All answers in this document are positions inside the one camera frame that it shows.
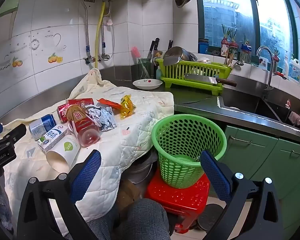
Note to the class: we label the white shallow dish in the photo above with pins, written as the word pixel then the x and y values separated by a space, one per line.
pixel 147 83

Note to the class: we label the blue and white can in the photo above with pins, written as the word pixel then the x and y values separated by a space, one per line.
pixel 41 126

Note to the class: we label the green glass jar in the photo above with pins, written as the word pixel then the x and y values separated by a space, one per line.
pixel 142 67

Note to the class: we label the orange wrapper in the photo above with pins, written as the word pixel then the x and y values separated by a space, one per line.
pixel 107 102

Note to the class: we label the shiny steel utensil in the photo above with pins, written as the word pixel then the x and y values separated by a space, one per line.
pixel 171 60

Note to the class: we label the steel bowl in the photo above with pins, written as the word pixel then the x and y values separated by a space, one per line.
pixel 192 56

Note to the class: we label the thin dark knife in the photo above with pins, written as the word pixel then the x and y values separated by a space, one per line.
pixel 197 100

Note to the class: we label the pink dishcloth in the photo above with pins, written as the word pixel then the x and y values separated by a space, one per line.
pixel 297 118

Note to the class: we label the person's grey plaid trouser leg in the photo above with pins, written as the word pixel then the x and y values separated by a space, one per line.
pixel 2 205
pixel 140 220

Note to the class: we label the sprouting onion in jar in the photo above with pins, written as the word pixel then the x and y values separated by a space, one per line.
pixel 246 53
pixel 233 47
pixel 225 46
pixel 276 58

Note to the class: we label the white dish stack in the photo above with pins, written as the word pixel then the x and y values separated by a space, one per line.
pixel 203 60

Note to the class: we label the red plastic stool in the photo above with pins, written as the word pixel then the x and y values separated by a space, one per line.
pixel 175 197

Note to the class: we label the green plastic mesh basket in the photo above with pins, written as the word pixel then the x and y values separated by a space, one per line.
pixel 187 116

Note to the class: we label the white paper cup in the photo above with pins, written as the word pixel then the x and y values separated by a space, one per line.
pixel 65 150

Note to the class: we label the chrome faucet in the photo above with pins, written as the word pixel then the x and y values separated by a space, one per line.
pixel 270 65

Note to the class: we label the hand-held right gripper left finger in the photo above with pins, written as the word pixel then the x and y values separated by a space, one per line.
pixel 86 177

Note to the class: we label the green dish rack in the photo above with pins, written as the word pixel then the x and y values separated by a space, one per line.
pixel 175 83

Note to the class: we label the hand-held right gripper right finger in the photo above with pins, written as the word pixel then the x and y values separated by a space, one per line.
pixel 215 175

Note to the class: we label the red label container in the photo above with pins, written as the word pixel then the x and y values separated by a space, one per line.
pixel 263 63

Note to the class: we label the yellow snack packet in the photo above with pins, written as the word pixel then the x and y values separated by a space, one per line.
pixel 127 107

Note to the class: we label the white and blue milk carton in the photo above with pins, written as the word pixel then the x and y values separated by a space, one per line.
pixel 52 136

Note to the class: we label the red soda can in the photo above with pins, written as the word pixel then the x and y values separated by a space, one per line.
pixel 63 113

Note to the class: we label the pink bottle brush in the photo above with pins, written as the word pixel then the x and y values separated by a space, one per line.
pixel 135 52

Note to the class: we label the bundle of chopsticks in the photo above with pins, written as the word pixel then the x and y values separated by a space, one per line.
pixel 229 59

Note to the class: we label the brown cardboard box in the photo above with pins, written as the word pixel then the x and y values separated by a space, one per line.
pixel 130 192

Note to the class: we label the steel sink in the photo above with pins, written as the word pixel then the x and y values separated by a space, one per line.
pixel 242 102

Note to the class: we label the steel pot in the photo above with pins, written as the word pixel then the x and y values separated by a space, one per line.
pixel 176 51

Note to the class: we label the cream quilted cloth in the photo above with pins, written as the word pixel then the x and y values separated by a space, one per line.
pixel 130 130

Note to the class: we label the white blue detergent bottle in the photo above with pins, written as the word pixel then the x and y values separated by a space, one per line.
pixel 294 70

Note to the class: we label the white paper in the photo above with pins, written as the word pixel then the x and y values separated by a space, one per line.
pixel 102 117

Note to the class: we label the green cabinet door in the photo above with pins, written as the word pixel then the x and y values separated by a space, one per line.
pixel 252 155
pixel 295 180

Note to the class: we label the blue plastic container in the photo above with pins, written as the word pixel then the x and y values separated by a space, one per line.
pixel 203 47

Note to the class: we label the cream round plate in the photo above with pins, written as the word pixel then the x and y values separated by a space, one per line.
pixel 235 108

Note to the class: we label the dark metal pot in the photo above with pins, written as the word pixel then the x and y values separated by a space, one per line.
pixel 142 167

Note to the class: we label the dark round disc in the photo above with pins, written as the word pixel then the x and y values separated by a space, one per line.
pixel 210 217

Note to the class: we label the red label plastic bottle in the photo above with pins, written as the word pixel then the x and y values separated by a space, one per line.
pixel 82 127

